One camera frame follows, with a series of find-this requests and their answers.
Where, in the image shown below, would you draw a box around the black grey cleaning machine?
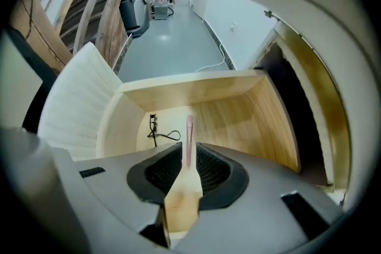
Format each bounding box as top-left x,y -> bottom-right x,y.
118,0 -> 151,39

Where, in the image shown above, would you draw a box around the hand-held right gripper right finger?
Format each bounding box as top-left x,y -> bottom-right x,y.
171,142 -> 343,254

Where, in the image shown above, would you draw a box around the metal cart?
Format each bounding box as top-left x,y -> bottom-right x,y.
152,0 -> 177,20

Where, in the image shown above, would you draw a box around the small scissors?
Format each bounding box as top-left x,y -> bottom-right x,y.
146,113 -> 181,148

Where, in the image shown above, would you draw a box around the white kidney-shaped desk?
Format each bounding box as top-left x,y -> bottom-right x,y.
230,0 -> 370,206

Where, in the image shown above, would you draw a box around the white power cable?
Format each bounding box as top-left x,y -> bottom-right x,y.
194,43 -> 226,73

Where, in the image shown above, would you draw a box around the large wooden drawer white front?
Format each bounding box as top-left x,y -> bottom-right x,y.
38,40 -> 302,248

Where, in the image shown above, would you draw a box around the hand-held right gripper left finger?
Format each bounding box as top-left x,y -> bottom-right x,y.
50,141 -> 183,254

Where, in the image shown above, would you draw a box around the red pen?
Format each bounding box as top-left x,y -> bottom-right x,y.
182,114 -> 196,169

